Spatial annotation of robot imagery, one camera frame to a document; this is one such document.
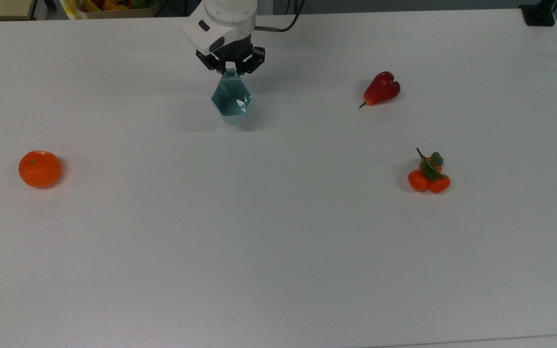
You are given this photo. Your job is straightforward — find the basket of toy fruits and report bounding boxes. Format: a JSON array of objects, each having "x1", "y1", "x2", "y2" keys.
[{"x1": 74, "y1": 0, "x2": 164, "y2": 20}]

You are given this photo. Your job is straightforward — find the round orange fruit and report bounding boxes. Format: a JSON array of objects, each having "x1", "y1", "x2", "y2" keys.
[{"x1": 18, "y1": 150, "x2": 62, "y2": 189}]

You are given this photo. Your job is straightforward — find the tan wooden table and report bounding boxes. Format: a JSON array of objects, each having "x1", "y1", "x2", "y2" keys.
[{"x1": 0, "y1": 0, "x2": 38, "y2": 22}]

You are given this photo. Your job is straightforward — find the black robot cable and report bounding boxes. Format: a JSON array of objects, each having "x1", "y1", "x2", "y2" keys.
[{"x1": 254, "y1": 0, "x2": 307, "y2": 33}]

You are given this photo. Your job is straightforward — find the red wax apple fruit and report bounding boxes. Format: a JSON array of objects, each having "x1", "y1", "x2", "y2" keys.
[{"x1": 359, "y1": 71, "x2": 401, "y2": 109}]

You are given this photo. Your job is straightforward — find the light blue hexagonal mug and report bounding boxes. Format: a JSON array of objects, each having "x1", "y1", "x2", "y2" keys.
[{"x1": 210, "y1": 68, "x2": 254, "y2": 126}]

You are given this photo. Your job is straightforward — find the black stand base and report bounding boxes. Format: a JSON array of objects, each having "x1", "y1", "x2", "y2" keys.
[{"x1": 519, "y1": 0, "x2": 557, "y2": 28}]

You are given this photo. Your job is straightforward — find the kumquat cluster with leaves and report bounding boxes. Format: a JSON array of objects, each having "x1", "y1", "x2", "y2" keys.
[{"x1": 408, "y1": 147, "x2": 452, "y2": 194}]

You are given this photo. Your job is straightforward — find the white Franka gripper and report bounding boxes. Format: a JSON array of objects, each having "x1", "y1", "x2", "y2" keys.
[{"x1": 182, "y1": 12, "x2": 266, "y2": 76}]

